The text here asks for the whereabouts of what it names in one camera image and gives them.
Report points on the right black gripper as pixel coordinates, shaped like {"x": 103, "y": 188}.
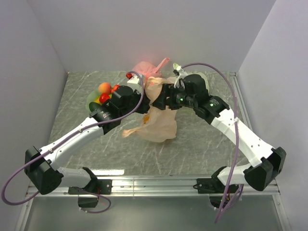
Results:
{"x": 168, "y": 90}

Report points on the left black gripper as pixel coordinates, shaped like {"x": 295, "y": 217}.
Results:
{"x": 145, "y": 105}

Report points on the orange plastic bag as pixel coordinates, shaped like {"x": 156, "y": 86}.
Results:
{"x": 157, "y": 125}

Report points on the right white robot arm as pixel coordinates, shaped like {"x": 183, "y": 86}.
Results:
{"x": 265, "y": 161}

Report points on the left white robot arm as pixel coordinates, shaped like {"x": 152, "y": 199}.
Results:
{"x": 44, "y": 166}

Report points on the red fake fruit top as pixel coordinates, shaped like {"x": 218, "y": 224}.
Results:
{"x": 114, "y": 88}

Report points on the red fake fruit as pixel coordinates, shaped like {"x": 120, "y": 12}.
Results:
{"x": 104, "y": 97}
{"x": 114, "y": 88}

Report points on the red fake fruit front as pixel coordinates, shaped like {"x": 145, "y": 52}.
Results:
{"x": 104, "y": 97}

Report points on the orange fake peach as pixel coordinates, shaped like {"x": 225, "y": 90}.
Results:
{"x": 104, "y": 88}

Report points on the pink tied plastic bag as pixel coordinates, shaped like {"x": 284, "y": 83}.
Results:
{"x": 149, "y": 70}

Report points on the green tied plastic bag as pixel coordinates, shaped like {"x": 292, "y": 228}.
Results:
{"x": 202, "y": 75}

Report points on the dark green fake avocado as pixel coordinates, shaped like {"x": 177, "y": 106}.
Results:
{"x": 93, "y": 106}

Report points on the light green plate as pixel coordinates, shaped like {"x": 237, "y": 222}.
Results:
{"x": 93, "y": 97}

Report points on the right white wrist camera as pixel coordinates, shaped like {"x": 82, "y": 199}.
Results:
{"x": 180, "y": 73}

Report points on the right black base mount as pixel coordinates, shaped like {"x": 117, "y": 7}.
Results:
{"x": 211, "y": 190}

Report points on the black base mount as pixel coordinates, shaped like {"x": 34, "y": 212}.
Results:
{"x": 88, "y": 197}
{"x": 211, "y": 190}

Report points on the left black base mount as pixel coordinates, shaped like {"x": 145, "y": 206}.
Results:
{"x": 88, "y": 197}

